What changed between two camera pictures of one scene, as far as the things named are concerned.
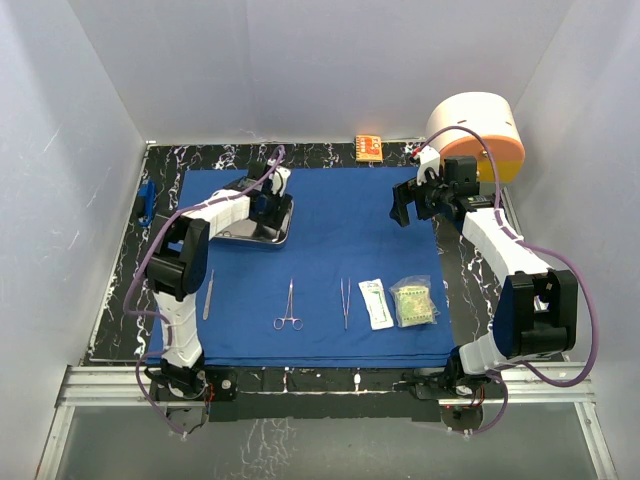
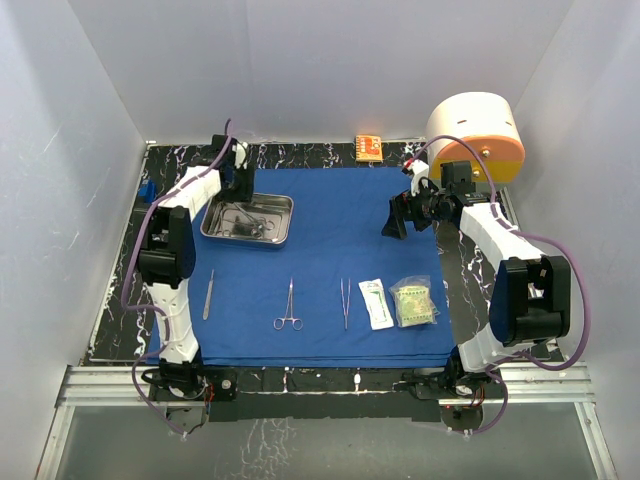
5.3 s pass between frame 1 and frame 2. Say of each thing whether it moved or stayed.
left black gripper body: moved
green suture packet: stayed
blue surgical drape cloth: stayed
